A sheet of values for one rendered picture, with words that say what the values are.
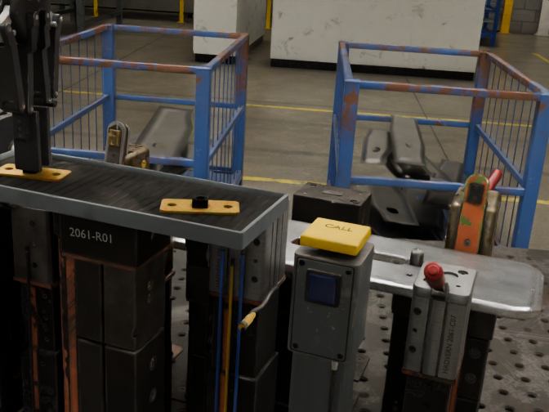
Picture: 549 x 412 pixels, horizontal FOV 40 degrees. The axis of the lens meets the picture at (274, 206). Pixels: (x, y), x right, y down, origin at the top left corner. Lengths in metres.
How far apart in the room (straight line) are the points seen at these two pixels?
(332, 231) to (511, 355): 0.85
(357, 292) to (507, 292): 0.37
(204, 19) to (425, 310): 8.29
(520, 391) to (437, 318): 0.55
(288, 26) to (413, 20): 1.43
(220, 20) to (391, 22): 1.97
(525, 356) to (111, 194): 0.97
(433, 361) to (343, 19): 8.16
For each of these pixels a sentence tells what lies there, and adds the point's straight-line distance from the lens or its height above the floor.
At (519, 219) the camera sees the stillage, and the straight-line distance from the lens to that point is 3.18.
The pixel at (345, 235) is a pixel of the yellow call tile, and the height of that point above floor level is 1.16.
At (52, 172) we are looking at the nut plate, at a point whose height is 1.16.
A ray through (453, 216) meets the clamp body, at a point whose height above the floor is 1.04.
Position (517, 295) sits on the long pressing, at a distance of 1.09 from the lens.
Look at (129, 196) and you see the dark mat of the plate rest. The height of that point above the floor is 1.16.
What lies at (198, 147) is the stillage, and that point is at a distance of 3.09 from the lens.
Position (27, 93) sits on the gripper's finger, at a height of 1.26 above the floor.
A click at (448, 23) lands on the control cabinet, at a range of 9.12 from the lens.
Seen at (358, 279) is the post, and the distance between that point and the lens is 0.76.
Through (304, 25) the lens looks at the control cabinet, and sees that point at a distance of 9.02.
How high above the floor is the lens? 1.44
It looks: 19 degrees down
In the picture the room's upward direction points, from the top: 4 degrees clockwise
